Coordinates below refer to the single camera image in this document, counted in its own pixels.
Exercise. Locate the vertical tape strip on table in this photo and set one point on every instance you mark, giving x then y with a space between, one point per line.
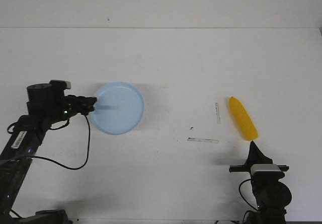
217 113

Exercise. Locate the horizontal tape strip on table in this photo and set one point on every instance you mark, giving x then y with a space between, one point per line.
203 140

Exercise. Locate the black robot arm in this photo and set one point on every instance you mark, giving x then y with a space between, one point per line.
47 105
271 195

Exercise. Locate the light blue round plate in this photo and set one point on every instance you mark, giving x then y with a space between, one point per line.
119 108

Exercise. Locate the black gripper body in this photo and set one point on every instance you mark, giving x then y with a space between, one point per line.
73 105
246 168

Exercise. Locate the yellow toy corn cob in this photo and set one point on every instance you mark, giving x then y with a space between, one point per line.
242 119

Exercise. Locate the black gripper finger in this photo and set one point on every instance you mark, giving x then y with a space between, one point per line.
89 104
255 156

